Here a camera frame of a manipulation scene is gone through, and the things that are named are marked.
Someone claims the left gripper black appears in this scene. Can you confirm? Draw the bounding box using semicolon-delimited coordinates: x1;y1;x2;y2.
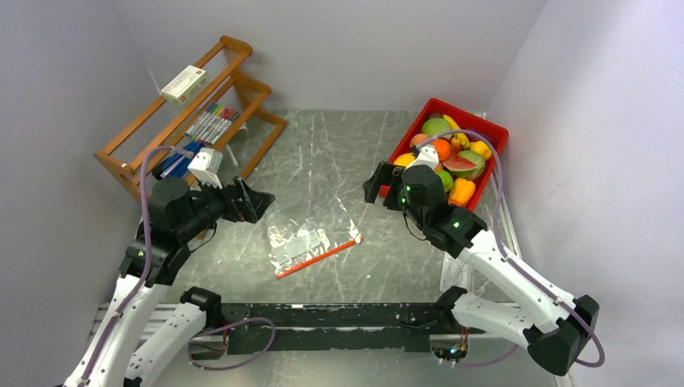
177;170;274;241

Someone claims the clear zip top bag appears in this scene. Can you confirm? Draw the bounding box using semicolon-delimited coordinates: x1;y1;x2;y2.
265;195;364;279

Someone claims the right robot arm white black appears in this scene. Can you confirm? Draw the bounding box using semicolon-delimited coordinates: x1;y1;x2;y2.
362;162;600;376

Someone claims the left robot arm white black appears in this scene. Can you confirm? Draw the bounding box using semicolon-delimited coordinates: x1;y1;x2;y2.
64;177;276;386

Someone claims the red plastic food bin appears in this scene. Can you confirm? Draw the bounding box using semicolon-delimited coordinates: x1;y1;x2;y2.
389;98;509;210

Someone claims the yellow mango toy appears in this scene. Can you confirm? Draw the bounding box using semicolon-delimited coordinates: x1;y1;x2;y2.
392;153;415;168

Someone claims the peach toy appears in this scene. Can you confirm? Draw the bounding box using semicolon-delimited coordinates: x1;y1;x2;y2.
410;133;430;147

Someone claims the green lime toy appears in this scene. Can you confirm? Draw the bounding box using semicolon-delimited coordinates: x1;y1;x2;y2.
435;170;454;193

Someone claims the orange fruit toy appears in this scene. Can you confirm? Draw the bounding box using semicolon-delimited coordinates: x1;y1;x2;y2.
431;139;452;162

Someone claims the green cabbage toy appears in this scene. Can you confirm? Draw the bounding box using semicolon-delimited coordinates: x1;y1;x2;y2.
422;118;452;139

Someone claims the wooden shelf rack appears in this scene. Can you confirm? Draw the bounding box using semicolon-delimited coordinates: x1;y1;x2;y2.
94;35;286;199

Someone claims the orange bell pepper toy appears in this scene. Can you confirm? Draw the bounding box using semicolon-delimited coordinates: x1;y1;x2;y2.
448;177;476;207

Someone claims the bundle of coloured markers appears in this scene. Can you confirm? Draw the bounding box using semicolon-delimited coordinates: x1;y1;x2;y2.
186;102;240;144

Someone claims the watermelon slice toy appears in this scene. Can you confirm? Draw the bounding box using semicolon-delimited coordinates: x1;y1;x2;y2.
441;155;481;180

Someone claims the banana toy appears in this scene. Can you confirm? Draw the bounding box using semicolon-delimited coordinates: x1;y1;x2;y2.
442;114;471;149

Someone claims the purple eggplant toy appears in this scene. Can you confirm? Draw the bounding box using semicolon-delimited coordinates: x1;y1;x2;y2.
466;127;496;145

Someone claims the yellow bell pepper toy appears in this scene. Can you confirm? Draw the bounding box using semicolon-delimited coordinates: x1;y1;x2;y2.
469;140;493;160

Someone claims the white box on top shelf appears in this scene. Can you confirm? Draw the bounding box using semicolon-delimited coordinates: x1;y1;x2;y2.
161;65;208;106

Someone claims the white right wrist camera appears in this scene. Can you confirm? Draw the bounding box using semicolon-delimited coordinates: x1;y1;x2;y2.
407;145;440;170

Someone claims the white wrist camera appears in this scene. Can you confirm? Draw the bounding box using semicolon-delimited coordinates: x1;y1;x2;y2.
187;147;223;189
407;145;440;170

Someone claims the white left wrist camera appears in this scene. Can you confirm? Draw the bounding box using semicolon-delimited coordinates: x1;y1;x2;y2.
187;147;223;189

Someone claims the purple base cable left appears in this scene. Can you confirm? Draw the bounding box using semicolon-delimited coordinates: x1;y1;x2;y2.
186;317;277;372

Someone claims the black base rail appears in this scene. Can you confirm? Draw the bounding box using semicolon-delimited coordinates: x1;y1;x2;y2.
195;302;465;355

